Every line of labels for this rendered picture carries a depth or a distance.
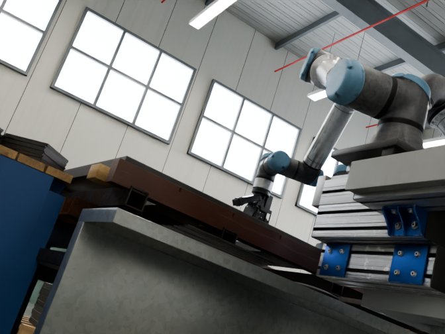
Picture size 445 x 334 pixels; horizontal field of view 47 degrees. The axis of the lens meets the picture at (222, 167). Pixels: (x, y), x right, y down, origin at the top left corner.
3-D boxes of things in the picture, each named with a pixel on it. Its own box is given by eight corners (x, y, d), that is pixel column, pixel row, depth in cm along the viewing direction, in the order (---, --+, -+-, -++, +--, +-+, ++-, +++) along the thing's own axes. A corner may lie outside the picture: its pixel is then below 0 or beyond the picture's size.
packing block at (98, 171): (85, 178, 134) (91, 164, 135) (102, 185, 136) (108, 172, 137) (94, 177, 129) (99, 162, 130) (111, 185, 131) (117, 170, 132)
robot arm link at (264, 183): (263, 177, 197) (250, 178, 204) (259, 187, 196) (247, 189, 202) (277, 184, 201) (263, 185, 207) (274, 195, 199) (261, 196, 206)
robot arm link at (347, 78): (403, 79, 128) (346, 59, 180) (349, 57, 126) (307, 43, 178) (382, 124, 131) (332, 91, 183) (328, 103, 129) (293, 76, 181)
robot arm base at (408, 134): (437, 170, 128) (444, 134, 131) (396, 145, 122) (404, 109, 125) (390, 176, 141) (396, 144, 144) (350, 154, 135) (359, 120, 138)
